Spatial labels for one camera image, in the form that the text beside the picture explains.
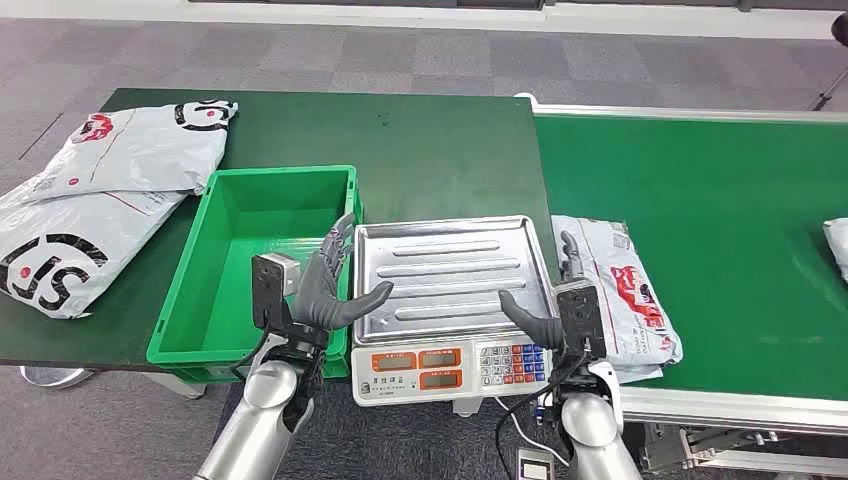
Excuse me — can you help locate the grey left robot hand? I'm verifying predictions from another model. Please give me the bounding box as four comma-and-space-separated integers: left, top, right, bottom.
290, 213, 395, 333

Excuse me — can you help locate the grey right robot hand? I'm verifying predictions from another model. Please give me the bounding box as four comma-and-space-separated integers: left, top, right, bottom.
498, 230, 588, 351

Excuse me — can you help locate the grey mailer with QR codes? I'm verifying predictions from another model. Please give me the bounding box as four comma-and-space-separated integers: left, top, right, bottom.
551, 215, 684, 386

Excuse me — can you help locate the green conveyor belt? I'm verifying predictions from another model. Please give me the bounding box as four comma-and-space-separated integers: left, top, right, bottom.
515, 92, 848, 477

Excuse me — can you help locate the green plastic crate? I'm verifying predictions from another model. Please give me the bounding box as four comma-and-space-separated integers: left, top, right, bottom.
145, 165, 364, 386

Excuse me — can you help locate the electronic scale with steel tray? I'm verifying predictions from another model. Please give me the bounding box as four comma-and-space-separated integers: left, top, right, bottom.
349, 215, 556, 419

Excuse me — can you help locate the grey floor socket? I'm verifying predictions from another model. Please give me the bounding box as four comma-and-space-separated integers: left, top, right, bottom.
515, 448, 555, 480

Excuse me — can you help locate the white table leg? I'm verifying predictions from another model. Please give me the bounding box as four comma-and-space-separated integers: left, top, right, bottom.
142, 372, 207, 401

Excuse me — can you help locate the dark green table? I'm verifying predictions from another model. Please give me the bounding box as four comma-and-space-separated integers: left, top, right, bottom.
0, 87, 561, 372

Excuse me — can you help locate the grey mailer small black logo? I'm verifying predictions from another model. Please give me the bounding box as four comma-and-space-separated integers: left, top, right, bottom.
18, 99, 238, 203

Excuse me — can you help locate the grey mailer large black logo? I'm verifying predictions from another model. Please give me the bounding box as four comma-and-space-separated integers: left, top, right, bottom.
0, 178, 193, 321

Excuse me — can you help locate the round silver table foot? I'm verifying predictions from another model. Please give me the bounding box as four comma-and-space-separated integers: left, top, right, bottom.
18, 366, 95, 390

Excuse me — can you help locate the crumpled grey mailer red print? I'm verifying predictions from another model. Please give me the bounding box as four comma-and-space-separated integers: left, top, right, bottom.
822, 218, 848, 285

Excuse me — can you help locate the black tripod leg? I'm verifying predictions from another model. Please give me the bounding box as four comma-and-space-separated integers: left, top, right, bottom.
808, 66, 848, 113

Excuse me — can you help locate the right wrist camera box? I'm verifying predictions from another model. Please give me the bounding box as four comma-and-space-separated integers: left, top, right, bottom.
555, 278, 608, 362

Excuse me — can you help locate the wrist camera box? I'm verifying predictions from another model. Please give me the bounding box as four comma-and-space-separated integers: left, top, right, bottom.
555, 278, 608, 362
251, 252, 301, 331

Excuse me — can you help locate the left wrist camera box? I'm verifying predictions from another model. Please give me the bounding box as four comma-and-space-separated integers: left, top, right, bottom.
251, 252, 301, 331

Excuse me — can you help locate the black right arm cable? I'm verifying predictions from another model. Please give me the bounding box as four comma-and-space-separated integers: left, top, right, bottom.
495, 354, 588, 480

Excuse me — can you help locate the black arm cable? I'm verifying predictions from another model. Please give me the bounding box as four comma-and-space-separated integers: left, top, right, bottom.
495, 354, 588, 480
228, 324, 273, 386

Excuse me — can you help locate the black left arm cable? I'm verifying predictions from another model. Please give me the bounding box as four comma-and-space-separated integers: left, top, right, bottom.
228, 324, 273, 386

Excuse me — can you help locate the white scale cable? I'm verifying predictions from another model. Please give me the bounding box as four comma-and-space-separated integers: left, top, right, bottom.
493, 396, 571, 468

